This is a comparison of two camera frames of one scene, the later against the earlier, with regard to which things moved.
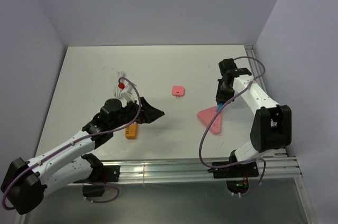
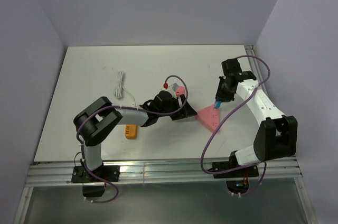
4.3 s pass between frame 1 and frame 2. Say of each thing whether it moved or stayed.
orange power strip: stayed
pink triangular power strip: stayed
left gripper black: moved
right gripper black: stayed
